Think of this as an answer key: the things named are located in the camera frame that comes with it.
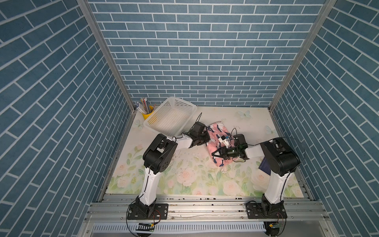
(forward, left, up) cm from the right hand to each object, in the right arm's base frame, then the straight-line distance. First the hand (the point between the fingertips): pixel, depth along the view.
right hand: (214, 156), depth 92 cm
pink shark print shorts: (+14, -3, +2) cm, 15 cm away
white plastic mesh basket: (+31, +34, -1) cm, 46 cm away
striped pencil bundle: (+28, +49, +10) cm, 58 cm away
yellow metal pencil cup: (+23, +50, +8) cm, 56 cm away
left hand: (+12, +1, +2) cm, 13 cm away
